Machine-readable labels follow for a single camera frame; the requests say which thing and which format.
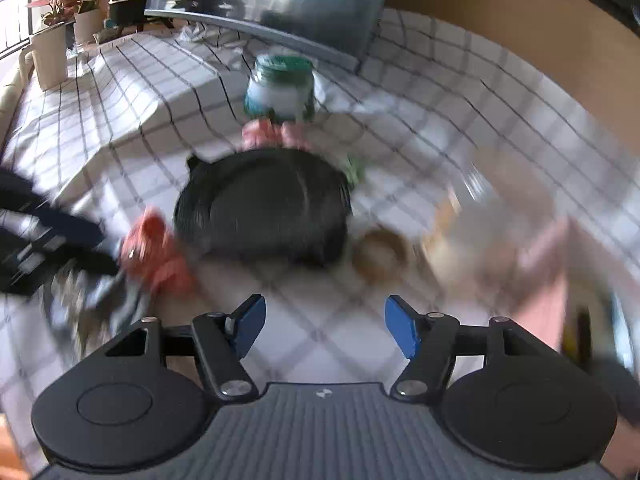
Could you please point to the small green soft item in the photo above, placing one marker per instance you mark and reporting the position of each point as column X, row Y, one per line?
column 356, row 171

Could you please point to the glass jar with cream contents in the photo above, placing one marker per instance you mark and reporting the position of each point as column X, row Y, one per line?
column 480, row 225

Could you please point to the white pitcher plant pot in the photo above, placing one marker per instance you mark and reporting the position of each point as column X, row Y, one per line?
column 50, row 55

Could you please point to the round black pan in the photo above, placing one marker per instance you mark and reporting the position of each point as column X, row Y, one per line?
column 265, row 205

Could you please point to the green-lidded glass jar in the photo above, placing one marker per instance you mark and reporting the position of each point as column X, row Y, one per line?
column 280, row 90

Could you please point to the black computer monitor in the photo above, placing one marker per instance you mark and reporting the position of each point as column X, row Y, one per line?
column 300, row 0

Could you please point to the green potted plant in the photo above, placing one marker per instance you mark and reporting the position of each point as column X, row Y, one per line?
column 92, row 5

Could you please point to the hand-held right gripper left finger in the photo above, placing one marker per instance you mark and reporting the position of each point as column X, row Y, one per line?
column 250, row 322

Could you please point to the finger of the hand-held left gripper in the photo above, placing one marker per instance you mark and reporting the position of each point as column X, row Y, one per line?
column 92, row 262
column 75, row 227

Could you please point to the pink soft toy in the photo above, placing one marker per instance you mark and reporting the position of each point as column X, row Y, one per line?
column 272, row 135

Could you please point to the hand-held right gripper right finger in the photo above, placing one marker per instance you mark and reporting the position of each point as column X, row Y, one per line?
column 400, row 322

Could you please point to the pink cardboard box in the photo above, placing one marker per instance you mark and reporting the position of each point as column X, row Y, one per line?
column 547, row 285

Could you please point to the white grid-pattern tablecloth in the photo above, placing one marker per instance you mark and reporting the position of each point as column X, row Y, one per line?
column 150, row 110

